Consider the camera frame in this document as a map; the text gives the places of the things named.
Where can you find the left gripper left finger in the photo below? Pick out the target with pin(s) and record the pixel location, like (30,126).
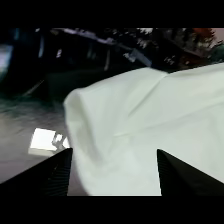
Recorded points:
(46,176)

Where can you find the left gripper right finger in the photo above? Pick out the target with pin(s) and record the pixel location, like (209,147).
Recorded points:
(183,180)

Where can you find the white shirt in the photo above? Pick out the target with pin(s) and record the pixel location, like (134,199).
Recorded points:
(150,126)

